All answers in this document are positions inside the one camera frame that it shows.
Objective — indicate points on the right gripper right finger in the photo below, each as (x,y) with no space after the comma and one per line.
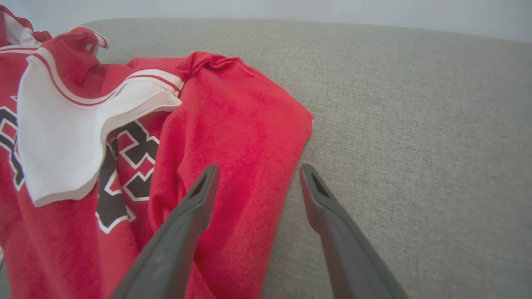
(345,245)

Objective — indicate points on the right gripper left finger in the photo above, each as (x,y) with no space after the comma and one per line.
(174,245)

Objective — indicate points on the red white jersey shirt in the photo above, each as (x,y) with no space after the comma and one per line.
(232,124)

